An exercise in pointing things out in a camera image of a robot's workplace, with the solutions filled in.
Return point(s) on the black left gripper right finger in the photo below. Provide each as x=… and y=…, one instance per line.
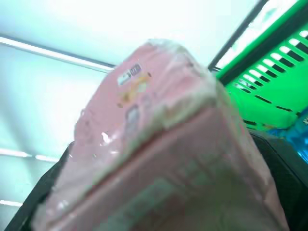
x=281, y=173

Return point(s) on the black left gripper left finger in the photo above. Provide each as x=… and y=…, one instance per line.
x=36, y=192

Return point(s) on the pink plastic-wrapped package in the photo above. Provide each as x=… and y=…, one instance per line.
x=154, y=149

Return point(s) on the green plastic basket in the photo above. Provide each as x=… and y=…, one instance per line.
x=272, y=79

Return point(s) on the blue snack package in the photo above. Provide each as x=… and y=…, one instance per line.
x=297, y=137

